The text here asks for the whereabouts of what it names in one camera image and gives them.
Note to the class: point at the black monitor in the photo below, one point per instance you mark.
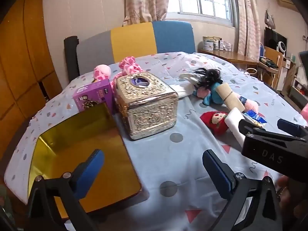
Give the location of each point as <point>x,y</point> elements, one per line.
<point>273,37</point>

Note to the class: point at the gold tin box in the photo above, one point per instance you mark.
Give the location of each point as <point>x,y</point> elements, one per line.
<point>84,154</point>

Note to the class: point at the white round hoop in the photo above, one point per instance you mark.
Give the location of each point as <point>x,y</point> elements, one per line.
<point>247,69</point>

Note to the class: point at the beige rolled towel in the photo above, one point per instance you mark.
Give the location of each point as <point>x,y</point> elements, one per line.
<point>228,96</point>

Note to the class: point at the white towel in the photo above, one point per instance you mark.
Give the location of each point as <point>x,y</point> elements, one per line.
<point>234,122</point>

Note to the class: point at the row of tin cans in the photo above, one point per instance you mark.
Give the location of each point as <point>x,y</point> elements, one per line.
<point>216,43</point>

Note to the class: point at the pink dishcloth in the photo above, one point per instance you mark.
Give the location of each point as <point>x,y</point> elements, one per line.
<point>251,104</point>

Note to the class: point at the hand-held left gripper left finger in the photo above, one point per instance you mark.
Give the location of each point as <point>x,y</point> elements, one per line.
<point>90,170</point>

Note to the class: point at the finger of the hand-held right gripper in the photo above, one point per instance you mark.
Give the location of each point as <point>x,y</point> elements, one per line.
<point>246,126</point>
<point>288,126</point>

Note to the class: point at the embossed metallic tissue box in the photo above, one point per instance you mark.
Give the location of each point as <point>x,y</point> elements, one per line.
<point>149,110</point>

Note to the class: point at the small white fan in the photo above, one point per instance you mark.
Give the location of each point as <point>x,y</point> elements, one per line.
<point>281,47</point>

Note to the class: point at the blue packet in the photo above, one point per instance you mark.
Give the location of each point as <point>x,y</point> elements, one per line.
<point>255,116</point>

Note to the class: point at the pink spotted giraffe plush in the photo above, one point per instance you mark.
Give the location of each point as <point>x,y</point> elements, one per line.
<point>128,66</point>

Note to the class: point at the air conditioner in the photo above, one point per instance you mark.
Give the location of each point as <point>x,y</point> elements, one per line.
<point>286,3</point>

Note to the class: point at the patterned curtain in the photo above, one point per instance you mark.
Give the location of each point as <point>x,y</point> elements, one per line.
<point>146,0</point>
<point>249,16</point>

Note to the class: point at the wooden side shelf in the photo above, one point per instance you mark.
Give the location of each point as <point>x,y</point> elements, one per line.
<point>272,55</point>

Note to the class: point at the person's pink garment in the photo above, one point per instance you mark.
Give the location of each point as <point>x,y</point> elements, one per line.
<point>305,110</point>

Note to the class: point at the red doll plush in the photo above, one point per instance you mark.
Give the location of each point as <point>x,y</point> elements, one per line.
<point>209,122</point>

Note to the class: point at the wooden wardrobe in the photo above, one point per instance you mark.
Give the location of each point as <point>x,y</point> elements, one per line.
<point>19,65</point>

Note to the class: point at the blue donkey plush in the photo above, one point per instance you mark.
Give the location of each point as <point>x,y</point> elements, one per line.
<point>209,92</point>

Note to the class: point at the wooden desk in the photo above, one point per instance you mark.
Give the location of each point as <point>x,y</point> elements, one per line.
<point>231,55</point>

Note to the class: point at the person's right hand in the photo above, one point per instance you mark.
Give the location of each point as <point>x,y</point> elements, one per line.
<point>287,192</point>

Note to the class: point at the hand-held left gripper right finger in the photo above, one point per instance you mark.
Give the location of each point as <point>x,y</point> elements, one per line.
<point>216,170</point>

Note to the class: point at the grey yellow blue sofa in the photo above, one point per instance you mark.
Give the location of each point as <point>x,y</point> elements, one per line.
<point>132,41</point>

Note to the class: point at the purple carton box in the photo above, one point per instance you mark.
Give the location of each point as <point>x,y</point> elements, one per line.
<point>92,96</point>

